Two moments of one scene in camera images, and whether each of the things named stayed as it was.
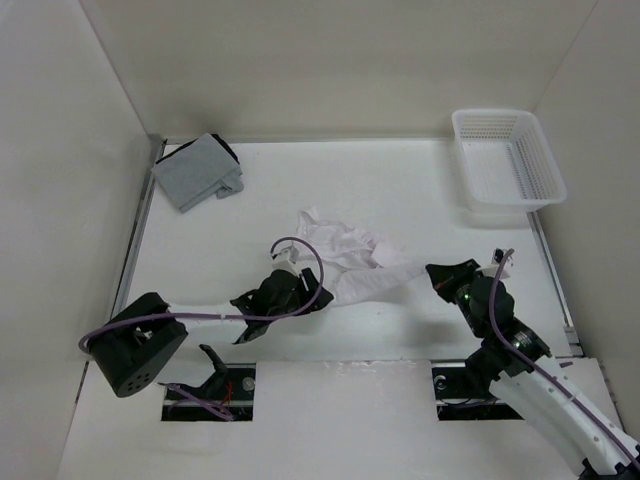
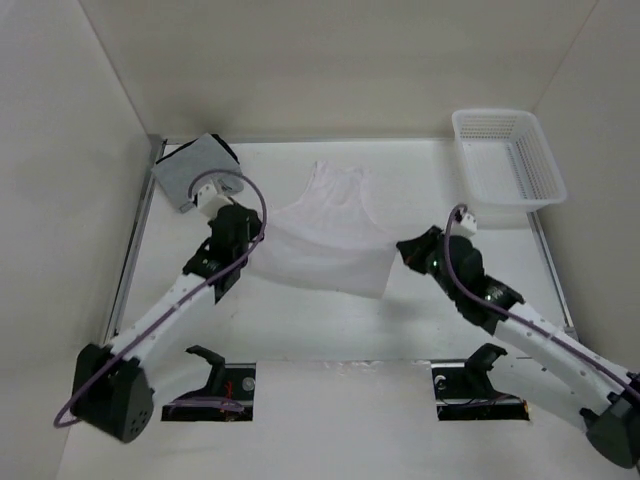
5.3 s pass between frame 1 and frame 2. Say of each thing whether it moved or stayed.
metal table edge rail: stayed
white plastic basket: stayed
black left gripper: moved
